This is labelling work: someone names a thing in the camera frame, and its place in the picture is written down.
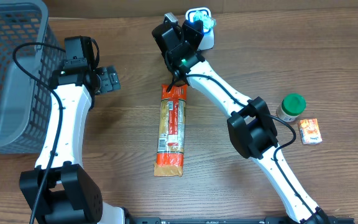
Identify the teal tissue packet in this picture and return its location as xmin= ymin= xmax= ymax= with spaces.
xmin=193 ymin=11 xmax=216 ymax=32

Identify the long orange noodle package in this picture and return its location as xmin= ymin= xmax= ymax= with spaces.
xmin=154 ymin=85 xmax=187 ymax=177

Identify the green lidded jar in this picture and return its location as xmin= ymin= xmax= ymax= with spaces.
xmin=276 ymin=93 xmax=306 ymax=122

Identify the small orange snack packet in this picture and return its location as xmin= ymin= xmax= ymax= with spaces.
xmin=298 ymin=118 xmax=323 ymax=145

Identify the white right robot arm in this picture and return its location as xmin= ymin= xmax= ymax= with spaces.
xmin=152 ymin=14 xmax=329 ymax=223

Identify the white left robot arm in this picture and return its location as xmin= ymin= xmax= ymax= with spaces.
xmin=19 ymin=66 xmax=128 ymax=223

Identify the white barcode scanner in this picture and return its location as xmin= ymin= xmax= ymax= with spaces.
xmin=185 ymin=7 xmax=214 ymax=50

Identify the grey plastic mesh basket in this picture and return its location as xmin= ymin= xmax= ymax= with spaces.
xmin=0 ymin=0 xmax=65 ymax=154

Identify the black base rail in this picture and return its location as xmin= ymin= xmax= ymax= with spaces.
xmin=124 ymin=216 xmax=356 ymax=224

